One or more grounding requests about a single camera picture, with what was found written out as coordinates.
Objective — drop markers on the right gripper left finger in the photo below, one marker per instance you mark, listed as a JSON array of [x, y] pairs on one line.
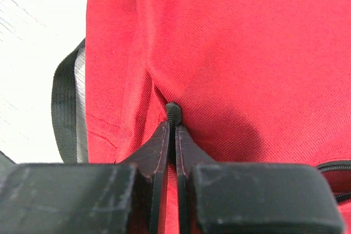
[[128, 197]]

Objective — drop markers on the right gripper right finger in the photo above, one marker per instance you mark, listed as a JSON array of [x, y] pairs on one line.
[[222, 197]]

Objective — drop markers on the red backpack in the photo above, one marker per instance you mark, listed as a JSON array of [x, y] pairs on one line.
[[252, 81]]

